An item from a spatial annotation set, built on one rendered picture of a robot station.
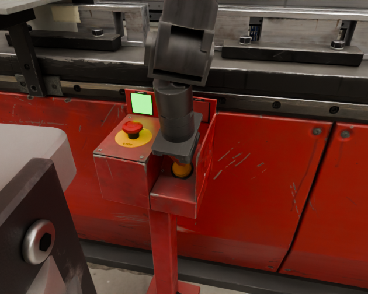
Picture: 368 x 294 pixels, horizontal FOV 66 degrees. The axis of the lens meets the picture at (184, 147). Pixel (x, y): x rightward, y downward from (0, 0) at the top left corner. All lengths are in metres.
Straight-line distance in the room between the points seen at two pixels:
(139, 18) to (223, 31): 0.21
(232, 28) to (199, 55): 0.38
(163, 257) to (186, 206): 0.28
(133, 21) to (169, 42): 0.43
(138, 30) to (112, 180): 0.40
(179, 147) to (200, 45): 0.18
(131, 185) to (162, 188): 0.06
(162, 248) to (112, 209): 0.31
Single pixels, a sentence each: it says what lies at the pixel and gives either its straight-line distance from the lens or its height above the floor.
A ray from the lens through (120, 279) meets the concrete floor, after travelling 1.28.
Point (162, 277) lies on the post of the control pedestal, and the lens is 0.88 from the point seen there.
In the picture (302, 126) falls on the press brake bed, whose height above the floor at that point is 0.75.
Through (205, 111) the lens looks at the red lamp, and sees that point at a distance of 0.59.
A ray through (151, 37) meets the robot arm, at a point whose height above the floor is 0.99.
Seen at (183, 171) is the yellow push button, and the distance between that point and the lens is 0.57.
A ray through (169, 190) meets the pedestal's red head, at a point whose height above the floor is 0.70.
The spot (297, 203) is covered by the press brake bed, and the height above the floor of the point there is 0.51.
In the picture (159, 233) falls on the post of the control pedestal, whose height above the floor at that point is 0.52.
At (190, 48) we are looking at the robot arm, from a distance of 0.37.
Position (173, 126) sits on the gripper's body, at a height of 0.86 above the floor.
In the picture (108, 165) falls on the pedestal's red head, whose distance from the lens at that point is 0.55.
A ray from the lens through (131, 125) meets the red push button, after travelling 0.55.
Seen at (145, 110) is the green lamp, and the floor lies 0.80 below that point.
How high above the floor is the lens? 1.09
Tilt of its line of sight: 35 degrees down
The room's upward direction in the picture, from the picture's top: straight up
